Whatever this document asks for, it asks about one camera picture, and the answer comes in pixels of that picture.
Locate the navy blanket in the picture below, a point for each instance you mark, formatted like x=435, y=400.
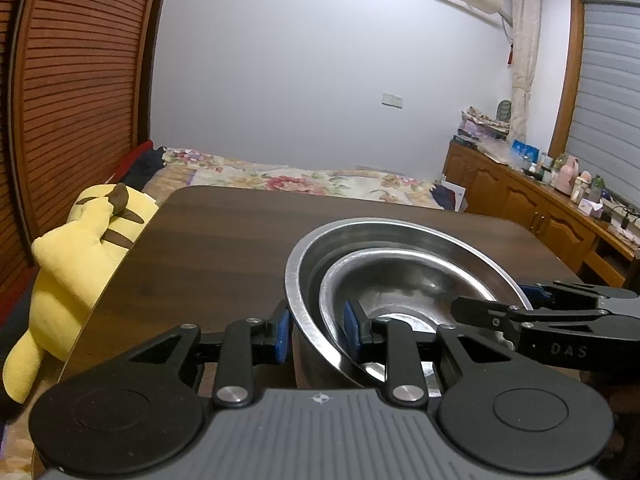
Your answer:
x=439, y=195

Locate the small grey fan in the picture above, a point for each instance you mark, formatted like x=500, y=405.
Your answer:
x=503, y=112

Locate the blue box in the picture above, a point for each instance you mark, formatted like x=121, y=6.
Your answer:
x=525, y=152

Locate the yellow plush toy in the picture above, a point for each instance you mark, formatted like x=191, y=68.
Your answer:
x=65, y=270

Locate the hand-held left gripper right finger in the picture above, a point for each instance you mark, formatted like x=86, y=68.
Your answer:
x=354, y=332

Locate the beige patterned curtain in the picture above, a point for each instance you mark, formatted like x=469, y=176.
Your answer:
x=525, y=60

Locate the clear plastic bags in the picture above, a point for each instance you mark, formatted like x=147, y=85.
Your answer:
x=495, y=152

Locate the red and dark cloth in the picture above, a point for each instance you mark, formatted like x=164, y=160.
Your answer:
x=145, y=165

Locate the white tissue box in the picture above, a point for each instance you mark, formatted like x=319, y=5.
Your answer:
x=591, y=207

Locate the dark wooden table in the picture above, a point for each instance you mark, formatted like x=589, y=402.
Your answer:
x=300, y=180

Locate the louvered wooden wardrobe door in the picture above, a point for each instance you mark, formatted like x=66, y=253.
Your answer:
x=15, y=135
x=85, y=85

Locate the wooden window frame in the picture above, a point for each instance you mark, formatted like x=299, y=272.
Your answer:
x=567, y=85

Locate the white wall switch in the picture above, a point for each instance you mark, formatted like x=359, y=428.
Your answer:
x=392, y=100

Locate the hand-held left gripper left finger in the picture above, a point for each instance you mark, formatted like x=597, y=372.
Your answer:
x=281, y=335

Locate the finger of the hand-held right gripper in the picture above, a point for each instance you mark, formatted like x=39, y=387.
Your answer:
x=480, y=312
x=530, y=296

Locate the pile of folded fabric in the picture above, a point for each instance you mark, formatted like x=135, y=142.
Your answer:
x=477, y=125

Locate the wooden cabinet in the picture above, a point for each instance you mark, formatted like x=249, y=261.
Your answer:
x=500, y=195

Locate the large steel bowl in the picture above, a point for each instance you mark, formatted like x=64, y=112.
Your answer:
x=307, y=280

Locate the red hanging ornament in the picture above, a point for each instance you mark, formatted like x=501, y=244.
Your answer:
x=510, y=55

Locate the pink bottle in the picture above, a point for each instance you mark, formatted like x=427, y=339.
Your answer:
x=567, y=177

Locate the white cardboard box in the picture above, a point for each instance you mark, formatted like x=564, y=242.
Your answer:
x=456, y=199

